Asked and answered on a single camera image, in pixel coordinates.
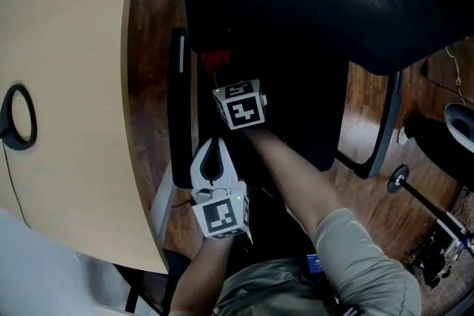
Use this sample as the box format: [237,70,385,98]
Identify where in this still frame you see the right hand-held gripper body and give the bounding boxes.
[212,78,269,132]

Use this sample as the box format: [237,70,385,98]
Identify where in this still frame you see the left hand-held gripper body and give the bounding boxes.
[190,178,253,241]

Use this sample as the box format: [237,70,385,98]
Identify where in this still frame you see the pink cloth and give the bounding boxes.
[201,49,233,78]

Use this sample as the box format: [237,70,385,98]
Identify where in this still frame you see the person's right forearm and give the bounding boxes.
[242,127,345,234]

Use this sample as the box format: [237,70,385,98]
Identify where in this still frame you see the person's left forearm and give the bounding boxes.
[168,236,234,316]

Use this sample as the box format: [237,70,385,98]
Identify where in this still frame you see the person's black trousers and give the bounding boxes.
[225,188,308,263]

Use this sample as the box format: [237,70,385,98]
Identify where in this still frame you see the blue badge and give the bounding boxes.
[306,253,321,275]

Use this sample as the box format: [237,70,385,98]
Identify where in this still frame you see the person's grey shirt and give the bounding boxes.
[214,206,423,316]

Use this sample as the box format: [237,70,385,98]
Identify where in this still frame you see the light wooden desk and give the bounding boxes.
[0,0,178,275]

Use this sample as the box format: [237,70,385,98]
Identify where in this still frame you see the black stanchion with metal base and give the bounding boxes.
[387,164,471,240]

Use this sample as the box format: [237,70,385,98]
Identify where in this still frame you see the black desk lamp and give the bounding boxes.
[0,84,38,151]

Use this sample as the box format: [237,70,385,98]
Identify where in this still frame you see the white handheld device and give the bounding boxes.
[444,102,474,152]

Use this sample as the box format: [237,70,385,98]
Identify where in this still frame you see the white rack with equipment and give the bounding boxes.
[407,192,474,289]

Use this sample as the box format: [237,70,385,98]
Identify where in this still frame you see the thin black floor cable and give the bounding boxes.
[172,195,196,208]

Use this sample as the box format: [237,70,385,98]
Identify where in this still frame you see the black lamp cable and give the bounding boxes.
[1,138,33,229]

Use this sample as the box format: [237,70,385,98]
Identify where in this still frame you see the long black floor cable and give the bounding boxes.
[421,58,460,90]

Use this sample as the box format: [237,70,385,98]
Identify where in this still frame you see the white floor cable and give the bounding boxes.
[445,44,467,104]

